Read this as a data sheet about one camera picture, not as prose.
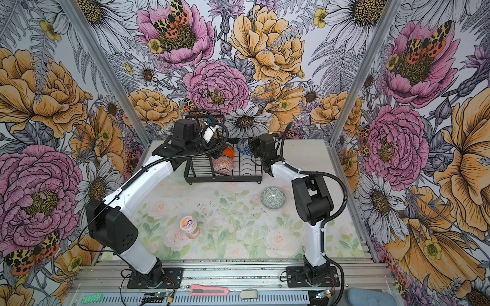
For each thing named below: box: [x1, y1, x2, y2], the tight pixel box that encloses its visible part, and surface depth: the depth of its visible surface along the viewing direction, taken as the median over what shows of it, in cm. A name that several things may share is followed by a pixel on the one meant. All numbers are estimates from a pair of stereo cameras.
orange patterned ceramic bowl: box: [212, 154, 235, 176], surface depth 108 cm
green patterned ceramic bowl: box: [260, 186, 286, 210], surface depth 96 cm
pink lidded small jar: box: [179, 215, 201, 240], surface depth 79 cm
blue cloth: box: [347, 287, 397, 306], surface depth 70 cm
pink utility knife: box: [190, 284, 230, 296], surface depth 73 cm
